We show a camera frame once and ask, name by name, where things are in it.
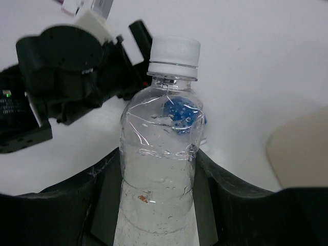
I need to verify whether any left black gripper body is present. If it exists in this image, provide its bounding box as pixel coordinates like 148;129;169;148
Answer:
96;38;146;102

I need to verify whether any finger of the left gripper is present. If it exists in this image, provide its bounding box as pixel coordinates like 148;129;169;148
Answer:
129;19;153;62

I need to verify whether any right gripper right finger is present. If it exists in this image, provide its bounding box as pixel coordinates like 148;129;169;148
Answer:
193;151;327;245

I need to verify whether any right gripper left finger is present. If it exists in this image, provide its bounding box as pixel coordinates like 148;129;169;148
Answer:
1;149;122;245

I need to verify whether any clear unlabelled bottle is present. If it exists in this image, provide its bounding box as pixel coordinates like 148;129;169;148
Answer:
114;36;205;245

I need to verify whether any blue label bottle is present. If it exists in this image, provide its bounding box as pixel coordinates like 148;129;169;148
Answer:
163;96;199;135

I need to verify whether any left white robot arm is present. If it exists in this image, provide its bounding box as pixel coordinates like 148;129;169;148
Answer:
1;20;152;154

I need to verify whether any beige plastic bin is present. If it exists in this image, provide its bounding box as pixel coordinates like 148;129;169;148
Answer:
266;107;327;189

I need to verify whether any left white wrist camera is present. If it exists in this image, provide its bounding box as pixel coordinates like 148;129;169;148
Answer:
59;0;114;44

